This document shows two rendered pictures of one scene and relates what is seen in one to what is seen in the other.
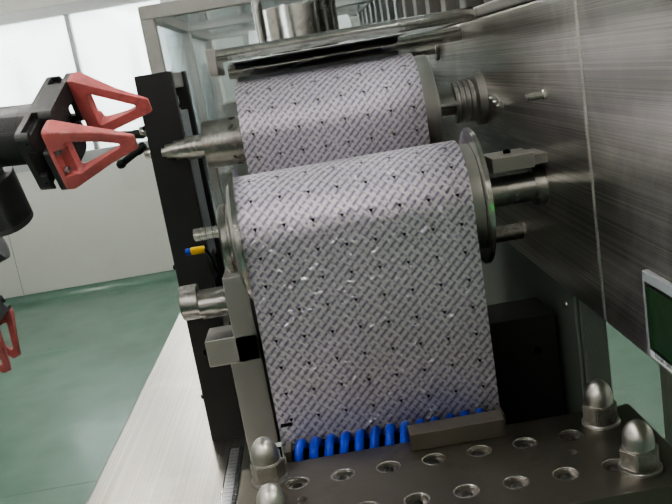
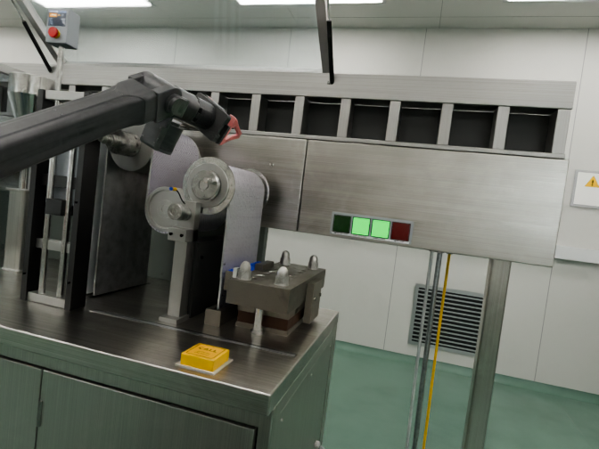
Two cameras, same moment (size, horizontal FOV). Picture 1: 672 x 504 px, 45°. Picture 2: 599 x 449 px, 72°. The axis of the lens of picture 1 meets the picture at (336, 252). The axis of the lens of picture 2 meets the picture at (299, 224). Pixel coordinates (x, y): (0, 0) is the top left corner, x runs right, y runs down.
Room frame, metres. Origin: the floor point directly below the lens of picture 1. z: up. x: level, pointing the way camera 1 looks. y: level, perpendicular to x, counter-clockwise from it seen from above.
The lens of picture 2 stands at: (0.34, 1.05, 1.23)
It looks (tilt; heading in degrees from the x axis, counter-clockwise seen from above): 3 degrees down; 286
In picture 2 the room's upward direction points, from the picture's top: 7 degrees clockwise
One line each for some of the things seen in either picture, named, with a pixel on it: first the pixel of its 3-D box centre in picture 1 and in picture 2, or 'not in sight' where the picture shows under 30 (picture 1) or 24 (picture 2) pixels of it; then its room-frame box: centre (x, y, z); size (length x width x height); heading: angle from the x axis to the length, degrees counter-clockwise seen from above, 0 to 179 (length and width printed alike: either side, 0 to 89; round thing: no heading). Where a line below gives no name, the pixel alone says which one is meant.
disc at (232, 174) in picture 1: (244, 235); (209, 185); (0.86, 0.09, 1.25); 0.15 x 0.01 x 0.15; 1
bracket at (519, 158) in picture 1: (513, 157); not in sight; (0.87, -0.20, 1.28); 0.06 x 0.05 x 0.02; 91
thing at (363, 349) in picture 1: (379, 354); (242, 239); (0.80, -0.03, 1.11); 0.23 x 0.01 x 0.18; 91
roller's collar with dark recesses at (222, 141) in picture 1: (227, 141); (123, 143); (1.11, 0.12, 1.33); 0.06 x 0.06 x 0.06; 1
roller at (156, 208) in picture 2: not in sight; (190, 209); (0.98, -0.03, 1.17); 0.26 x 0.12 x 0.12; 91
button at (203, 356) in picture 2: not in sight; (205, 356); (0.70, 0.33, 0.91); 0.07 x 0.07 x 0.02; 1
